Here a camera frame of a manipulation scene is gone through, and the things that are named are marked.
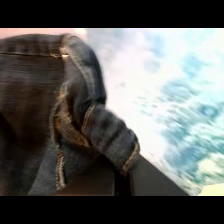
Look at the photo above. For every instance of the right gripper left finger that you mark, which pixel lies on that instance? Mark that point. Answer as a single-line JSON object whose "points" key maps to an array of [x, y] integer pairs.
{"points": [[96, 180]]}

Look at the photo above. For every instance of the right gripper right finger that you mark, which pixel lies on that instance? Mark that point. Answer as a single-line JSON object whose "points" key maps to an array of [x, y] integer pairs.
{"points": [[150, 181]]}

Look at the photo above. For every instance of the dark blue jeans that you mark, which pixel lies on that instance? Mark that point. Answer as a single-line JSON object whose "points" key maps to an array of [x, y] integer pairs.
{"points": [[36, 100]]}

